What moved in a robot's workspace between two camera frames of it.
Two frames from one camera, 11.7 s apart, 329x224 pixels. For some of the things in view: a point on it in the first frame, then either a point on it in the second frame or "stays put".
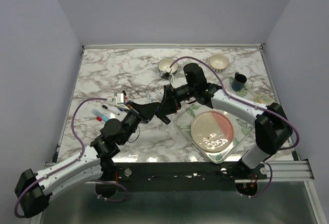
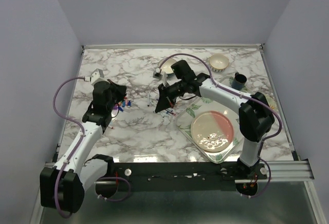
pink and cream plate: x=212 y=131 stays put
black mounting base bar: x=180 y=176 stays put
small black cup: x=238 y=83 stays put
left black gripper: x=148 y=111 to x=121 y=90
